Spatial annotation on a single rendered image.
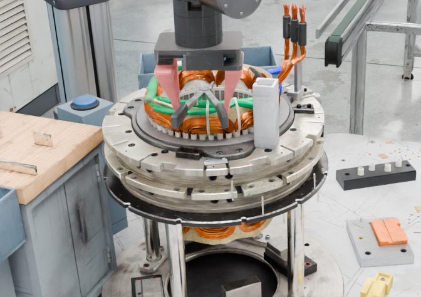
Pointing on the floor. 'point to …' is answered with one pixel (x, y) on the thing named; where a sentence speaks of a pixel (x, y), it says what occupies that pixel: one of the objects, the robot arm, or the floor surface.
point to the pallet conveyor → (371, 3)
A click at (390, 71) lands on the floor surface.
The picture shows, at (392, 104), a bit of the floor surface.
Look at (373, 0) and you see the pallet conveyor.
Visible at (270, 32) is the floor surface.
